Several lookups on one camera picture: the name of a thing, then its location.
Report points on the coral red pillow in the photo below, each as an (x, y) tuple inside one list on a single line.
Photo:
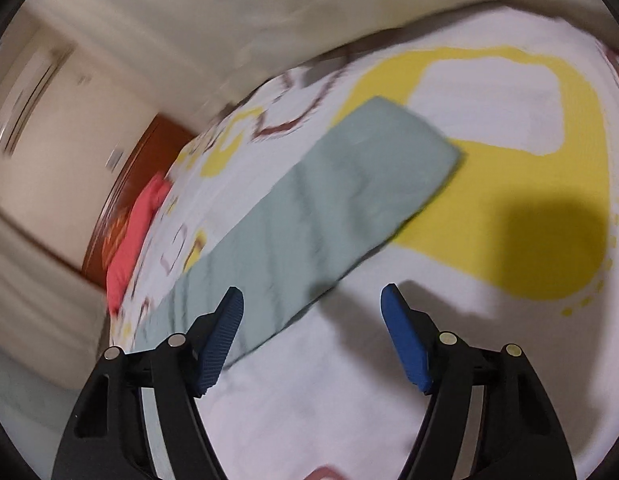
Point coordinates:
[(125, 247)]

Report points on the sage green quilted down garment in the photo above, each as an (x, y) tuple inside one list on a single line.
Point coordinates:
[(351, 192)]

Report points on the brown wooden headboard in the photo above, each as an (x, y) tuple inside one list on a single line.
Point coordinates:
[(155, 151)]

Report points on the white wall air conditioner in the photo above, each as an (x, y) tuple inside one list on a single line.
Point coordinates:
[(20, 94)]

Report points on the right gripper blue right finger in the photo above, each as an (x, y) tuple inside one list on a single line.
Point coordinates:
[(411, 332)]

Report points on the white patterned bed sheet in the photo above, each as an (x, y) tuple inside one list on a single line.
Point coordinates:
[(520, 245)]

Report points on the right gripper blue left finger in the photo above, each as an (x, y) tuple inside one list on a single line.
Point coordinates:
[(220, 329)]

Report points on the grey wall switch panel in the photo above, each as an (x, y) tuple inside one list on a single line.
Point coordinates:
[(114, 159)]

